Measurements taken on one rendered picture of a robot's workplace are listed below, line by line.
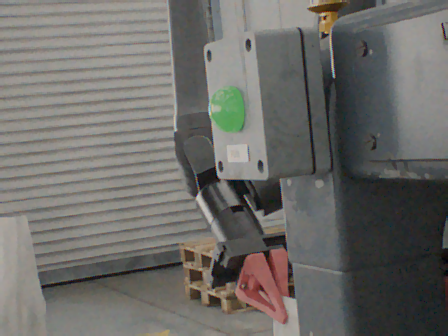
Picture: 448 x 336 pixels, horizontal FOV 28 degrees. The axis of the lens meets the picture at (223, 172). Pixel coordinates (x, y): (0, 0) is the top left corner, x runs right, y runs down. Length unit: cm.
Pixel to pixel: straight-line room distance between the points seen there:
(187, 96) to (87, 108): 714
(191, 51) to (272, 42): 71
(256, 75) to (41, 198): 769
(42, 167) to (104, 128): 67
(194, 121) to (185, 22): 19
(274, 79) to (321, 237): 11
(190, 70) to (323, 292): 67
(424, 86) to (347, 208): 11
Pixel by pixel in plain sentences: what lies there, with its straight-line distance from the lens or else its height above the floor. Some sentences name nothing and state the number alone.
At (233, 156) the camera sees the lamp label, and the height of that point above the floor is 126.
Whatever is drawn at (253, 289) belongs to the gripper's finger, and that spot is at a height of 109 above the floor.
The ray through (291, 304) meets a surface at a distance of 99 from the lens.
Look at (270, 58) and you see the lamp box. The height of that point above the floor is 131.
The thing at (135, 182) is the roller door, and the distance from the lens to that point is 845.
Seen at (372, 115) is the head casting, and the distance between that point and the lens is 53.
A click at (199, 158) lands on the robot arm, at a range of 111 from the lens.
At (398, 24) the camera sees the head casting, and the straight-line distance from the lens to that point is 50.
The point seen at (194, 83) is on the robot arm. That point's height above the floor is 133.
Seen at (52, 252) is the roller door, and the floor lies 30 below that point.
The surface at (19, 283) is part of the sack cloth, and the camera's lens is 240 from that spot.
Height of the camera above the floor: 128
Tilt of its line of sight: 3 degrees down
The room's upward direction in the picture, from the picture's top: 6 degrees counter-clockwise
